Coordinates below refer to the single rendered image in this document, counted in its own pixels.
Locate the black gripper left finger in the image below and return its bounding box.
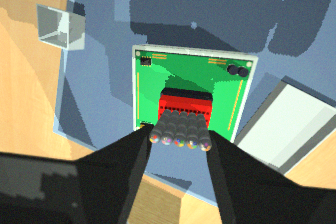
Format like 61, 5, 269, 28
0, 124, 154, 224

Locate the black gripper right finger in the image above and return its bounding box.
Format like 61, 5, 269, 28
206, 130, 336, 224

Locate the red plug with grey cables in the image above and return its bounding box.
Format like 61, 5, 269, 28
149, 95, 213, 151

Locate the blue work mat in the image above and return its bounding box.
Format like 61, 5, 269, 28
53, 0, 336, 207

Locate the grey tray floor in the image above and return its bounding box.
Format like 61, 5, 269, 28
240, 87, 336, 169

